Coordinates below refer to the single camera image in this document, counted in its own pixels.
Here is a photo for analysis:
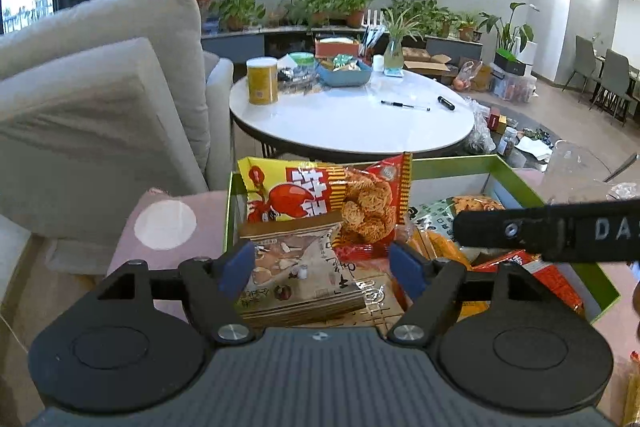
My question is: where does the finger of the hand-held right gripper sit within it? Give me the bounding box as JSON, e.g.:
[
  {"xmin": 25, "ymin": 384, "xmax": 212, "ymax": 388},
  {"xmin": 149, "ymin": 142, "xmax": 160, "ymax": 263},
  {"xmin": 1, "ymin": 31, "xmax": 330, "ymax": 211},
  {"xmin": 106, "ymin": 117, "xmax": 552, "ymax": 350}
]
[{"xmin": 452, "ymin": 199, "xmax": 640, "ymax": 265}]

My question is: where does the black box with green top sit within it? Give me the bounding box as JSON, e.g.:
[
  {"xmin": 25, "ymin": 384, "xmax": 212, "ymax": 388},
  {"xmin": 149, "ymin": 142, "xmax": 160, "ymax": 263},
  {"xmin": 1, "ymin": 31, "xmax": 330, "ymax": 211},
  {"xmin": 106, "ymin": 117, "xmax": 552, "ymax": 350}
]
[{"xmin": 492, "ymin": 51, "xmax": 529, "ymax": 78}]

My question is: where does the glass vase with plant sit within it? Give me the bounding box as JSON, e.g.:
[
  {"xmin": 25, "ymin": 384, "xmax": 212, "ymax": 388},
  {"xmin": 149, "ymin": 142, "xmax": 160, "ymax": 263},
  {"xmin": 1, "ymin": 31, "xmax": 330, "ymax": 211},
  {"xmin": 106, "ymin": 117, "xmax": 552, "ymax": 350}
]
[{"xmin": 381, "ymin": 13, "xmax": 422, "ymax": 76}]

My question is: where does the orange box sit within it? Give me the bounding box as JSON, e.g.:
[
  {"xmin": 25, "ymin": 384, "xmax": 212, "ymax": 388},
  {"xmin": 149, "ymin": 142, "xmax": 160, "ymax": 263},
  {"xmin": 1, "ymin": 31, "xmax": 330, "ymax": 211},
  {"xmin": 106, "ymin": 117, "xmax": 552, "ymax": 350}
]
[{"xmin": 313, "ymin": 35, "xmax": 362, "ymax": 59}]

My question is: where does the row of potted plants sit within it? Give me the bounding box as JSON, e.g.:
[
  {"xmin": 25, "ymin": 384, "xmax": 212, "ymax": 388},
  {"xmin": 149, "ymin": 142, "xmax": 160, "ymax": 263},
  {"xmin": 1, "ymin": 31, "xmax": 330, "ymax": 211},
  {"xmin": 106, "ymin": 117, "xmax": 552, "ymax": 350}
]
[{"xmin": 384, "ymin": 0, "xmax": 482, "ymax": 42}]

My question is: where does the black pen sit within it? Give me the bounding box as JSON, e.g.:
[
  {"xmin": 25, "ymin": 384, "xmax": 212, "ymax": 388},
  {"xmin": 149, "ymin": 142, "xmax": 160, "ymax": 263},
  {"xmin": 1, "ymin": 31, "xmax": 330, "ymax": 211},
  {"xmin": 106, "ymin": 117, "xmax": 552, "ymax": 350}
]
[{"xmin": 380, "ymin": 100, "xmax": 431, "ymax": 112}]

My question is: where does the metal spoon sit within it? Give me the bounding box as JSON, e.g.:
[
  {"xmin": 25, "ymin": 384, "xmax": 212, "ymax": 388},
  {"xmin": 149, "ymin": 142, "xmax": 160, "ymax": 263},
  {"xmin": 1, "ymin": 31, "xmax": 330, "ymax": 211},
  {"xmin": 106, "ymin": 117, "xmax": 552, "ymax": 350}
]
[{"xmin": 602, "ymin": 152, "xmax": 640, "ymax": 183}]

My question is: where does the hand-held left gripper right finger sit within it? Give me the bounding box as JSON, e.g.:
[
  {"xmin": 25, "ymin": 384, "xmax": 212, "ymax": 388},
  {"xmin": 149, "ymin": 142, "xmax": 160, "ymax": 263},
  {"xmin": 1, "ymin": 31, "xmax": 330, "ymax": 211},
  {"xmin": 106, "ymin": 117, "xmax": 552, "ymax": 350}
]
[{"xmin": 386, "ymin": 239, "xmax": 567, "ymax": 344}]

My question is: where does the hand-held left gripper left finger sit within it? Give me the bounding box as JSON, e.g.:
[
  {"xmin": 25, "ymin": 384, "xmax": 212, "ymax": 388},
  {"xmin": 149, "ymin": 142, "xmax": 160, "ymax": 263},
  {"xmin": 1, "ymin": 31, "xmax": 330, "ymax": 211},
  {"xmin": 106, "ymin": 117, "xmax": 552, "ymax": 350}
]
[{"xmin": 75, "ymin": 239, "xmax": 256, "ymax": 344}]

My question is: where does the brown snack packet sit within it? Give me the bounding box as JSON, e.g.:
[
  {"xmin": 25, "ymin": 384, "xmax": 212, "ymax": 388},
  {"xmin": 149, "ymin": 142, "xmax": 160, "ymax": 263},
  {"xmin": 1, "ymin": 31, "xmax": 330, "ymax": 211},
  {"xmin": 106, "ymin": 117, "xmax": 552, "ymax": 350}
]
[{"xmin": 235, "ymin": 212, "xmax": 369, "ymax": 329}]

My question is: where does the grey television cabinet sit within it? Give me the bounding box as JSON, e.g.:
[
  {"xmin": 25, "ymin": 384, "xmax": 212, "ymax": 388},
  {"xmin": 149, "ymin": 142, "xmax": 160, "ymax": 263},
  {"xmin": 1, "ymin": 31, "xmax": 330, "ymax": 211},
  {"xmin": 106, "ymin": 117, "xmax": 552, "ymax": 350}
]
[{"xmin": 201, "ymin": 24, "xmax": 485, "ymax": 62}]

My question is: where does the yellow red crab snack packet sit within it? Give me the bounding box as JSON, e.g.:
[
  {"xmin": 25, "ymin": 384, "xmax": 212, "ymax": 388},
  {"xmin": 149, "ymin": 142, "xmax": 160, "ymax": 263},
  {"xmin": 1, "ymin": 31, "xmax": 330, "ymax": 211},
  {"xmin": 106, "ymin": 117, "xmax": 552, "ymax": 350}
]
[{"xmin": 237, "ymin": 151, "xmax": 414, "ymax": 259}]

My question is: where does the beige sofa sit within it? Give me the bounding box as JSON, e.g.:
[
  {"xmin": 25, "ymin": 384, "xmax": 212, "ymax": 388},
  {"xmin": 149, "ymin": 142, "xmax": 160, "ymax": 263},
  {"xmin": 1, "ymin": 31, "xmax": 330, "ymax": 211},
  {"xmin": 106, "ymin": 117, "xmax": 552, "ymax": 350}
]
[{"xmin": 0, "ymin": 0, "xmax": 234, "ymax": 269}]

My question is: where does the large-leaf potted plant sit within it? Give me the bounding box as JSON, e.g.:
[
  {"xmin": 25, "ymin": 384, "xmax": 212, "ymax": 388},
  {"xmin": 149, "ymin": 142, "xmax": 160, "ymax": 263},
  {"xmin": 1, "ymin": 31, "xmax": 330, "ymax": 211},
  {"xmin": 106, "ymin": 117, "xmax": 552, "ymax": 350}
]
[{"xmin": 478, "ymin": 2, "xmax": 536, "ymax": 58}]

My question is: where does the white round table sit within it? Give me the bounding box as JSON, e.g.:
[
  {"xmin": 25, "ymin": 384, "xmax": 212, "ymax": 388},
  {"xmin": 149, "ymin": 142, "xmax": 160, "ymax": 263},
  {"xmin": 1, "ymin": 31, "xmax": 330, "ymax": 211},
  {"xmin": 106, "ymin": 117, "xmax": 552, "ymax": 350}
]
[{"xmin": 229, "ymin": 68, "xmax": 476, "ymax": 156}]

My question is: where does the green white patterned packet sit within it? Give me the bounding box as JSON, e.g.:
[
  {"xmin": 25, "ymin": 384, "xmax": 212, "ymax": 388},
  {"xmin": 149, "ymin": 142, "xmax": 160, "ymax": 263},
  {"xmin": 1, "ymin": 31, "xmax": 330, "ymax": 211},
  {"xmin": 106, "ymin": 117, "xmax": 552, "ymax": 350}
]
[{"xmin": 407, "ymin": 196, "xmax": 507, "ymax": 239}]

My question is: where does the potted green plant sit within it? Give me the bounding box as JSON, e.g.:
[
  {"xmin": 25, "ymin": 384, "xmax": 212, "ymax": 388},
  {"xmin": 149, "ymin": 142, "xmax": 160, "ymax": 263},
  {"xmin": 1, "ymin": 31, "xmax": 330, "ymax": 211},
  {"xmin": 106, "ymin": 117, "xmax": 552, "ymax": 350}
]
[
  {"xmin": 286, "ymin": 0, "xmax": 347, "ymax": 26},
  {"xmin": 334, "ymin": 0, "xmax": 378, "ymax": 28},
  {"xmin": 209, "ymin": 0, "xmax": 267, "ymax": 32}
]

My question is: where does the yellow can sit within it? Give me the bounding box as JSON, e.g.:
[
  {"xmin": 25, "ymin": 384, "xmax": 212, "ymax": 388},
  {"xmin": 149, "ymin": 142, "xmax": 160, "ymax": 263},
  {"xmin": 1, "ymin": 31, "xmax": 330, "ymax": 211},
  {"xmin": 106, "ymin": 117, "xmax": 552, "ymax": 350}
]
[{"xmin": 246, "ymin": 57, "xmax": 279, "ymax": 106}]

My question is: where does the beige sofa cushion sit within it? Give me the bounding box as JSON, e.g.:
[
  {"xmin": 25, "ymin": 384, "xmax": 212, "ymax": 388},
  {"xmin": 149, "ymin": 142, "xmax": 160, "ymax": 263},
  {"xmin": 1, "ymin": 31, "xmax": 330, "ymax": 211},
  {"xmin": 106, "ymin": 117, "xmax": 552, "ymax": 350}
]
[{"xmin": 0, "ymin": 38, "xmax": 209, "ymax": 234}]

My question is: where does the blue tray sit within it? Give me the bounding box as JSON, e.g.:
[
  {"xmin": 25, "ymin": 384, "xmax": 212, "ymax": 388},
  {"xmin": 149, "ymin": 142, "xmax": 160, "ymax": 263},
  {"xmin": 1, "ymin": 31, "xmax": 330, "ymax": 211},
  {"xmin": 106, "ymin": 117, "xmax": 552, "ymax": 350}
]
[{"xmin": 316, "ymin": 59, "xmax": 374, "ymax": 87}]

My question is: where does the clear plastic bag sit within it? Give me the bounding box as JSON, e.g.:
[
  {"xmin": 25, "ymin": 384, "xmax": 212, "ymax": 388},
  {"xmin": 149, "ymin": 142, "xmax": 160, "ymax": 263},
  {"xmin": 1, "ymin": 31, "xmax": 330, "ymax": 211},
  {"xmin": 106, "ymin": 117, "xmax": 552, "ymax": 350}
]
[{"xmin": 465, "ymin": 99, "xmax": 497, "ymax": 156}]

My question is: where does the open brown cardboard box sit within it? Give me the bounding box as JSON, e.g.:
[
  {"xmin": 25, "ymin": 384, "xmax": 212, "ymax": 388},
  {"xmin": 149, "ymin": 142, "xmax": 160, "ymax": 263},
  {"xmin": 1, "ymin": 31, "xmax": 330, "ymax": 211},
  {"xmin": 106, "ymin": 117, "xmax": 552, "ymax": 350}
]
[{"xmin": 402, "ymin": 49, "xmax": 454, "ymax": 78}]

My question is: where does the bag of oranges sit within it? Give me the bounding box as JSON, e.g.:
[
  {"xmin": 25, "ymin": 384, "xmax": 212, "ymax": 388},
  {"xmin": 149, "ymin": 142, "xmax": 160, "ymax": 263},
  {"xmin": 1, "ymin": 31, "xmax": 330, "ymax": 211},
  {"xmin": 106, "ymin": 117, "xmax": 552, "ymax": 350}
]
[{"xmin": 452, "ymin": 60, "xmax": 484, "ymax": 93}]

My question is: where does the grey dining chair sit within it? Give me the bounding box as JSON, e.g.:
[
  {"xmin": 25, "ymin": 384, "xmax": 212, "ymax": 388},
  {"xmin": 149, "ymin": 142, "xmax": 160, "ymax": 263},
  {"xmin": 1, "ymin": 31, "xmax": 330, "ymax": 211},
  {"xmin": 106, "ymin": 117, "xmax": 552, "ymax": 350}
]
[
  {"xmin": 589, "ymin": 49, "xmax": 634, "ymax": 126},
  {"xmin": 565, "ymin": 35, "xmax": 604, "ymax": 94}
]

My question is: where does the orange snack packet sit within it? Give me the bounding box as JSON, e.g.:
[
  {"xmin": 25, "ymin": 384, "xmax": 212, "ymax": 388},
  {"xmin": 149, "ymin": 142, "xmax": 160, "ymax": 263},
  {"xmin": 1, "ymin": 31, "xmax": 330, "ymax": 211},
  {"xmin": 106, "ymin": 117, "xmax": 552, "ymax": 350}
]
[{"xmin": 413, "ymin": 227, "xmax": 473, "ymax": 270}]

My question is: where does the green cardboard box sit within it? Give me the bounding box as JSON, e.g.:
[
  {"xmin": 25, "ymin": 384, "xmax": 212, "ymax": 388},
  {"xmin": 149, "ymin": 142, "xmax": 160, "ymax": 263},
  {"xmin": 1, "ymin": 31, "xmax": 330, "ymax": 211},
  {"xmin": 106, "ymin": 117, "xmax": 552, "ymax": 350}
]
[{"xmin": 222, "ymin": 154, "xmax": 622, "ymax": 326}]

